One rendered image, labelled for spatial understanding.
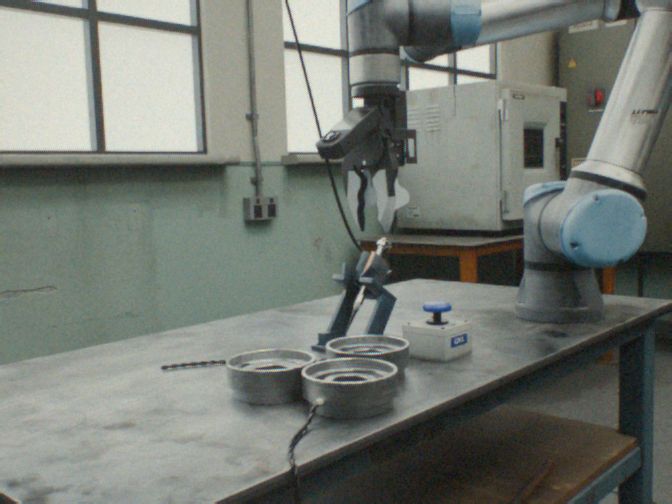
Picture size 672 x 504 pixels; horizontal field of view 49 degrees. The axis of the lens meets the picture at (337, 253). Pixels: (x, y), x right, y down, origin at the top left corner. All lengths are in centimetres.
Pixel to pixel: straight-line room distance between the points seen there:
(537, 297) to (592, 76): 360
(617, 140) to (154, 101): 192
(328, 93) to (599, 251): 238
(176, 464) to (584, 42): 438
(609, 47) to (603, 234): 370
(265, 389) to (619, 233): 58
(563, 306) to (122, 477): 81
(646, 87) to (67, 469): 92
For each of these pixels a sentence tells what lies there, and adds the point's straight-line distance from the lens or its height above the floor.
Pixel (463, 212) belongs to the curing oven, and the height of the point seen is 89.
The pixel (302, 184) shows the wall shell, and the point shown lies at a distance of 310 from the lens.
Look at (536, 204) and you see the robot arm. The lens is 127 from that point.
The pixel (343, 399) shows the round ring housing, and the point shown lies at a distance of 77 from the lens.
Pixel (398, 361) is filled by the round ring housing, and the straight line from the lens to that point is 90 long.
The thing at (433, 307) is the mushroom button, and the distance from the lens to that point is 102.
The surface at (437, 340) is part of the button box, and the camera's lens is 100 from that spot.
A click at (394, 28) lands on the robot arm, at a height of 126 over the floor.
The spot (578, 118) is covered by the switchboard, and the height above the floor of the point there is 137.
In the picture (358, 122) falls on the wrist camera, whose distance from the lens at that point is 105.
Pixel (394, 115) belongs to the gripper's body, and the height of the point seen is 114.
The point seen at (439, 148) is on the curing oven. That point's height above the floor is 116.
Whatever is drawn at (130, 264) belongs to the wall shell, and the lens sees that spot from 259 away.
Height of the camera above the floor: 105
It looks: 6 degrees down
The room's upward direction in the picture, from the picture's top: 2 degrees counter-clockwise
